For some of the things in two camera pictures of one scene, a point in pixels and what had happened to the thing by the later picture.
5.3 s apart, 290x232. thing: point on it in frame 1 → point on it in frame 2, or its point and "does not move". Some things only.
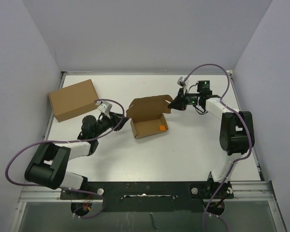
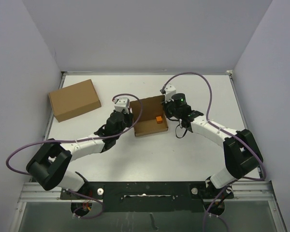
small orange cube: x=162 y=127 → x=159 y=119
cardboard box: x=146 y=115 does not move
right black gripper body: x=189 y=98 → x=169 y=111
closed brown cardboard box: x=74 y=100 does not move
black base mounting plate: x=155 y=196 does not move
